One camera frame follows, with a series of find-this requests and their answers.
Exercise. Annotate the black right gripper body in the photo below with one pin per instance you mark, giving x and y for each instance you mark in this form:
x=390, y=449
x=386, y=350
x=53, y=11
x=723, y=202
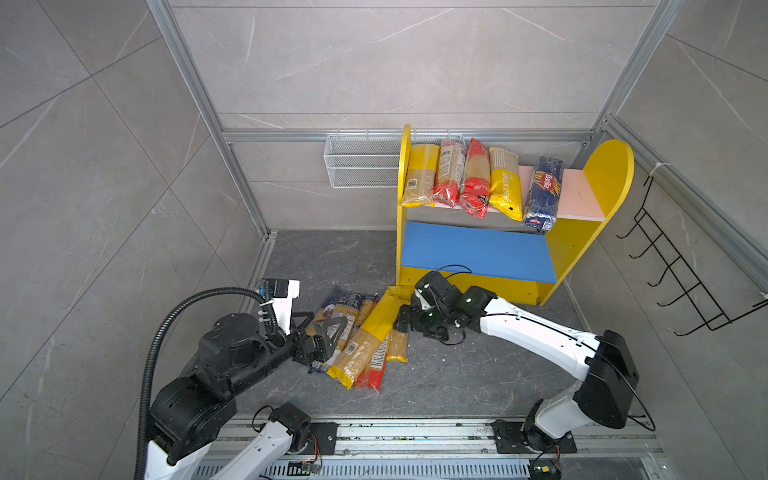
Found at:
x=427, y=321

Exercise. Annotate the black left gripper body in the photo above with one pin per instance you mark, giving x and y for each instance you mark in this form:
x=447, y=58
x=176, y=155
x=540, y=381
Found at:
x=305, y=352

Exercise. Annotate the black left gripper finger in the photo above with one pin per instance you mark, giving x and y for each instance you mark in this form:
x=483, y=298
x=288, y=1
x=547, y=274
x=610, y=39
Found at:
x=327, y=326
x=338, y=342

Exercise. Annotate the long yellow spaghetti bag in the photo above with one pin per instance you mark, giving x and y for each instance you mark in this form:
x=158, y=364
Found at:
x=362, y=346

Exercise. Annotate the blue clear spaghetti bag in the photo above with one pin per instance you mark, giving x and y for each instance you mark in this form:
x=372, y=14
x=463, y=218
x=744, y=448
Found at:
x=349, y=305

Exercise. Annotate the red clear spaghetti bag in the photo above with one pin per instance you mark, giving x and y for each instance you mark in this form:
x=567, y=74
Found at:
x=372, y=375

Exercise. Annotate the short yellow spaghetti bag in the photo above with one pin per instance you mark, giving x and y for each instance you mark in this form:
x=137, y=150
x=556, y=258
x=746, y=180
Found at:
x=398, y=342

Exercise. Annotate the red labelled spaghetti bag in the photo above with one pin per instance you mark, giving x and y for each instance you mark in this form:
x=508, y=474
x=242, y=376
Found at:
x=450, y=172

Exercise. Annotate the yellow Pastatime spaghetti bag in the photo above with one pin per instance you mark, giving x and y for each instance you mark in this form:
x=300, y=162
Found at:
x=506, y=187

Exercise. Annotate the yellow topped spaghetti bag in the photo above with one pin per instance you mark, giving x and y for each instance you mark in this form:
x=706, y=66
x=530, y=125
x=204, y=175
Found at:
x=420, y=175

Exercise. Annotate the blue Barilla spaghetti box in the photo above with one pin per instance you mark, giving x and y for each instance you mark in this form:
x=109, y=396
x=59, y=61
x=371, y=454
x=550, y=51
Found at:
x=544, y=194

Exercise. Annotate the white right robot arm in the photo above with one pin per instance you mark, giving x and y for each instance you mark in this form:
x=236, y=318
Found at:
x=601, y=365

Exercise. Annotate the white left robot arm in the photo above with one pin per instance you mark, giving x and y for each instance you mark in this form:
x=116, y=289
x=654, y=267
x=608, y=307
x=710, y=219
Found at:
x=178, y=425

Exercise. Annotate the yellow shelf with coloured boards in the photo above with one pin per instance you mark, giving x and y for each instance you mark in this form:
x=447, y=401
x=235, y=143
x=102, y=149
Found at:
x=495, y=253

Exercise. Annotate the blue Ankara spaghetti bag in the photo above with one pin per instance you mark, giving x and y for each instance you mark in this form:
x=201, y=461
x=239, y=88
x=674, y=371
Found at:
x=327, y=311

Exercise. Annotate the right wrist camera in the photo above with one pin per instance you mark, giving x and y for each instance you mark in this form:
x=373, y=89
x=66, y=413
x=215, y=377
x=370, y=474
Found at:
x=434, y=290

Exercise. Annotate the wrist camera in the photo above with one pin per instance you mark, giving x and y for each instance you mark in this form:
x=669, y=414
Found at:
x=279, y=294
x=434, y=290

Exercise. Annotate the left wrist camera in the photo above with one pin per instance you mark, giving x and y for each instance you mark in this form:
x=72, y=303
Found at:
x=279, y=294

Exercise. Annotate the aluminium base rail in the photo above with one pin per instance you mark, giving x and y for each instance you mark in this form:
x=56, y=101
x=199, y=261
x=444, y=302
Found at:
x=465, y=448

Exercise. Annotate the white wire mesh basket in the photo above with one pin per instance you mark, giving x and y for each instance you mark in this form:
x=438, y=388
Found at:
x=376, y=159

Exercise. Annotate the black wire hook rack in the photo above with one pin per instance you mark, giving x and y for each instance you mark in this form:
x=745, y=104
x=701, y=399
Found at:
x=688, y=286

